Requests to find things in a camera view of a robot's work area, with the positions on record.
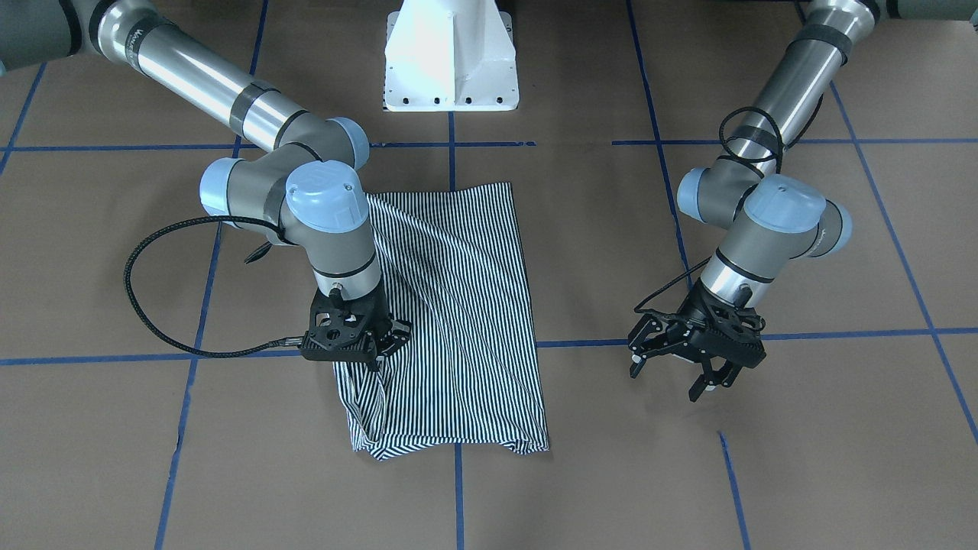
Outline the blue white striped shirt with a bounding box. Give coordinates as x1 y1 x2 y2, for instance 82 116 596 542
333 182 549 461

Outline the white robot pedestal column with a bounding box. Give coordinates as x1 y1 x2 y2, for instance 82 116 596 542
382 1 520 112

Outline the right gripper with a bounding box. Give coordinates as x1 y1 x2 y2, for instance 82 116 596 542
317 284 413 373

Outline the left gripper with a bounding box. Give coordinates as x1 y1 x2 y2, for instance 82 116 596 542
627 280 765 403

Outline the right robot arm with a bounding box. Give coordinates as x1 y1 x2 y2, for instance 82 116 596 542
2 1 412 373

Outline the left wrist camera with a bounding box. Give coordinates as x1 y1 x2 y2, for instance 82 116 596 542
689 304 767 368

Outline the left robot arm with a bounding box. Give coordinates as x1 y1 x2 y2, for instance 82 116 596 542
627 1 976 401

